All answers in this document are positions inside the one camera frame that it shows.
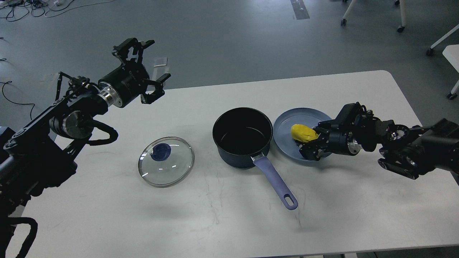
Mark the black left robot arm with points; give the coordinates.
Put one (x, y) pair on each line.
(42, 154)

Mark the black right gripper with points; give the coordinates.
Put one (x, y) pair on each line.
(340, 141)

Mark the blue plate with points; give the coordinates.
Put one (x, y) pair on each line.
(282, 130)

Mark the dark blue saucepan purple handle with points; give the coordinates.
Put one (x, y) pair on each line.
(243, 137)

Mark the white furniture leg right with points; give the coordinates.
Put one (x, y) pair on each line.
(451, 53)

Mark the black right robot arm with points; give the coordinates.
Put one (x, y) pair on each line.
(407, 151)

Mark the glass pot lid blue knob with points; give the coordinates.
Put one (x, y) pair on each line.
(166, 162)

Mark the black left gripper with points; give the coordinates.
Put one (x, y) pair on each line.
(130, 78)

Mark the black box at left edge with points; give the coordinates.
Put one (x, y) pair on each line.
(5, 134)

